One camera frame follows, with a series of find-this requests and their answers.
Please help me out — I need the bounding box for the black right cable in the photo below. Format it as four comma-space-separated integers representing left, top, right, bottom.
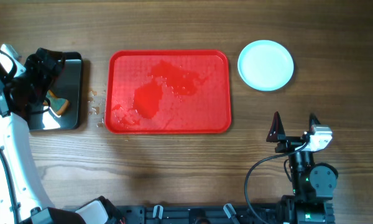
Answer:
244, 141, 308, 224

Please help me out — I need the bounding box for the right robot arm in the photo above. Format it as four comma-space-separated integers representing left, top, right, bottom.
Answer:
266, 112, 338, 223

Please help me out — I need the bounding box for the green orange sponge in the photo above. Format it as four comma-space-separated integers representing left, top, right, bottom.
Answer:
44, 90, 70, 116

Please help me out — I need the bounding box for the black rectangular water basin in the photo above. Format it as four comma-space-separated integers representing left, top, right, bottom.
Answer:
28, 52, 83, 131

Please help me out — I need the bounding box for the red plastic tray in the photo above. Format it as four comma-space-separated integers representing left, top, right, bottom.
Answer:
104, 50, 232, 134

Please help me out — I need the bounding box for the black left cable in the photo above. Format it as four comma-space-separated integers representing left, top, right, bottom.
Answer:
0, 139, 22, 224

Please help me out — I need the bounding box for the white plate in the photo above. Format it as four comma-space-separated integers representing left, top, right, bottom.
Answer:
237, 40, 295, 91

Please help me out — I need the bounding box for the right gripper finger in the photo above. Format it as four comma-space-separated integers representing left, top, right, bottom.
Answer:
308, 113, 321, 128
266, 111, 286, 142

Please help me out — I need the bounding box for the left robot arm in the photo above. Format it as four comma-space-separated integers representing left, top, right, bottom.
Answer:
0, 45, 126, 224

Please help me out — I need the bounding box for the black cable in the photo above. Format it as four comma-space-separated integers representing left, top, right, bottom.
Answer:
0, 139, 22, 224
244, 141, 308, 224

